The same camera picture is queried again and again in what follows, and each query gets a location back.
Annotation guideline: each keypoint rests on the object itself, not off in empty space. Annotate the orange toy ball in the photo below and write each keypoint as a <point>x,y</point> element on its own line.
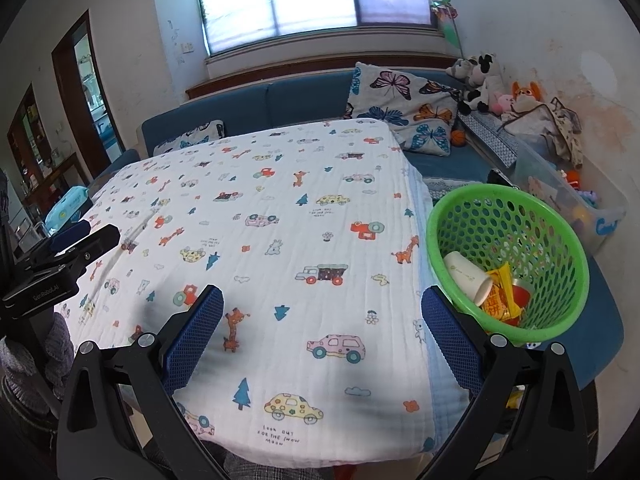
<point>458,138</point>

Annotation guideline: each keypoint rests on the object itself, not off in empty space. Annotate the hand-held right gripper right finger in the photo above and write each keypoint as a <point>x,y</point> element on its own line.
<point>450,340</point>

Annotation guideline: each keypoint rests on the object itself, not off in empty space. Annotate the white paper cup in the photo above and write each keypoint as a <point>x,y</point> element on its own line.
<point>465,275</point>

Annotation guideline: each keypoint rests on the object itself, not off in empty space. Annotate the yellow object on floor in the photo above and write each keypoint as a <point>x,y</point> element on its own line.
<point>515,397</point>

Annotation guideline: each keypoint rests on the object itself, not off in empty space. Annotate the long blue patterned cloth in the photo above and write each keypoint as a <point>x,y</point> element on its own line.
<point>490,137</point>

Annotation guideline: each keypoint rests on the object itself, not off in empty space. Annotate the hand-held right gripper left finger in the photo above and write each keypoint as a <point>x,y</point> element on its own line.
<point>195,335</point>

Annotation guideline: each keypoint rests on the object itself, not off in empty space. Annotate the clear plastic storage box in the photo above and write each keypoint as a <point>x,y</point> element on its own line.
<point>605,225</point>

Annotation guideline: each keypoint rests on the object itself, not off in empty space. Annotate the yellow snack packet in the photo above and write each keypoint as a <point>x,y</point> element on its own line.
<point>500,300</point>

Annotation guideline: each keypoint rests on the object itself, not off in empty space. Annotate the cow plush toy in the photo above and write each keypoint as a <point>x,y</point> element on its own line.
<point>482,80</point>

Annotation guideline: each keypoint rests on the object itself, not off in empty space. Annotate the wooden cabinet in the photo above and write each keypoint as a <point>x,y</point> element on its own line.
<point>25,145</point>

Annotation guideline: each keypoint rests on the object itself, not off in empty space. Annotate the black handheld device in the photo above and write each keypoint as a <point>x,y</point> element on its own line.
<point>500,179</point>

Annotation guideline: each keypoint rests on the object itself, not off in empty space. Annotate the pink plush toy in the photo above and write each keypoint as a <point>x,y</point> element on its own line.
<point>500,104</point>

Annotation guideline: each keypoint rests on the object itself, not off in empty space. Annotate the blue sofa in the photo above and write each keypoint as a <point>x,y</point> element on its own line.
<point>300,95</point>

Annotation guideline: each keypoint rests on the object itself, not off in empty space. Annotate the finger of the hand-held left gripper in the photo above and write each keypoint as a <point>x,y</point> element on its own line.
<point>95,242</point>
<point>70,237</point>

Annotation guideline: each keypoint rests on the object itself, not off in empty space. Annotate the short blue patterned cloth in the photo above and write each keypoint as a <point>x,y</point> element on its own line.
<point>450,187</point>

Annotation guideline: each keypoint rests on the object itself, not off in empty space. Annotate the green plastic basket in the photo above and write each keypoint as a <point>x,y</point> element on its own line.
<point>500,190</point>

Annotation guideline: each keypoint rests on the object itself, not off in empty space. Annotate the person's plaid trouser legs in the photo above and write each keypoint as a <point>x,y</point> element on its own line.
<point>280,470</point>

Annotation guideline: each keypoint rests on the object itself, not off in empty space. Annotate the person's left forearm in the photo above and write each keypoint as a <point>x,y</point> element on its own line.
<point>60,345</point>

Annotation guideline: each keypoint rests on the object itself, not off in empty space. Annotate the pile of beige clothes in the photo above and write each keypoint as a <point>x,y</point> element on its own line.
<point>540,130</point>

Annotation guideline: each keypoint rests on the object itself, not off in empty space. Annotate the red cylindrical can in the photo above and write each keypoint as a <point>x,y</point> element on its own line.
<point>522,295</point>

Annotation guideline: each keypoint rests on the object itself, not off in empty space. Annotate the orange fox plush toy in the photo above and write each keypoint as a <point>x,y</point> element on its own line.
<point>525,92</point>

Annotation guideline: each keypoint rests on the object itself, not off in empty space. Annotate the small patterned pillow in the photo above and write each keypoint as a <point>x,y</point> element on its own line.
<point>195,135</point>

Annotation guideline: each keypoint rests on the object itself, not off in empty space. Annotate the wooden door frame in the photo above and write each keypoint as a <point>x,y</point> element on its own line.
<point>62,100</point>

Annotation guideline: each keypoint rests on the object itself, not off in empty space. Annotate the butterfly print pillow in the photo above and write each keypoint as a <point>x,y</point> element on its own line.
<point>395,95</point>

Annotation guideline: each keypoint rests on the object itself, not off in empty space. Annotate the blue wet wipes pack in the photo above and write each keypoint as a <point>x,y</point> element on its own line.
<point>67,207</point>

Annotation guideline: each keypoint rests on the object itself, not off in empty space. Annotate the grey plush toy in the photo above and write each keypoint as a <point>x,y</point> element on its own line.
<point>459,69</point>

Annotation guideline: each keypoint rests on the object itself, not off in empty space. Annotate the colourful pinwheel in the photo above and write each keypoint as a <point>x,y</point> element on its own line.
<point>447,25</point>

